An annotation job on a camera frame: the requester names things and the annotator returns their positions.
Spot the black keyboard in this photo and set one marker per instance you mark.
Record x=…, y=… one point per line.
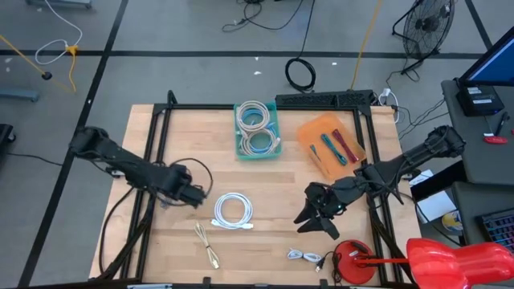
x=500, y=230

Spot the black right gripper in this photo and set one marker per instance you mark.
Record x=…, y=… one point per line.
x=327, y=198

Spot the black floor object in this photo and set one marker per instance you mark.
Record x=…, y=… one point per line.
x=6, y=134

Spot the white power adapter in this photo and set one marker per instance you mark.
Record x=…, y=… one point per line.
x=386, y=93

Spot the black pen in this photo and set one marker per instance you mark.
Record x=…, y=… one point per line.
x=501, y=124

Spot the red desk lamp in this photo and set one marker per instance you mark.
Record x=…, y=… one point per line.
x=441, y=261

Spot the computer monitor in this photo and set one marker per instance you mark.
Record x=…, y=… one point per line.
x=496, y=64

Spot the black floor fan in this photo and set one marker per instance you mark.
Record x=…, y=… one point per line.
x=427, y=28

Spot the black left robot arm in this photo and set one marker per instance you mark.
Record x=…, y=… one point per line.
x=120, y=160

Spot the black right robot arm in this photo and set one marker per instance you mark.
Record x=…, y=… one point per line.
x=421, y=152

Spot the small red desk object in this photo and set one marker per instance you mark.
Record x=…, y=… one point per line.
x=496, y=140

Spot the teal translucent plastic bin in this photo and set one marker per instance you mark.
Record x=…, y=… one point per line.
x=257, y=158

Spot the grey floor stand base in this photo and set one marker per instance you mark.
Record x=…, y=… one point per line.
x=18, y=94

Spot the orange translucent plastic bin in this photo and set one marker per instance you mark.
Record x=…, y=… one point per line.
x=321, y=168

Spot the black mini computer box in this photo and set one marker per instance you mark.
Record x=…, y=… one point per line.
x=480, y=100

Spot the white paper sheet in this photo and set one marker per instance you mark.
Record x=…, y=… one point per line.
x=435, y=204

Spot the grey cart base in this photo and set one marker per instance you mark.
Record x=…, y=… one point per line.
x=60, y=3

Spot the grey desk with keyboard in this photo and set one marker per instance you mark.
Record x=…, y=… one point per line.
x=470, y=200

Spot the round yellow blue object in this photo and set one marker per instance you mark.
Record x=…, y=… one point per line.
x=451, y=221

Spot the black round floor plug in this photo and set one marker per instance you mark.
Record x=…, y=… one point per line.
x=46, y=75

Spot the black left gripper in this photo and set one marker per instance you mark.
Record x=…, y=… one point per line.
x=184, y=190

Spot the grey desk with monitor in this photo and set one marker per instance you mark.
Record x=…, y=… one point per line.
x=482, y=160

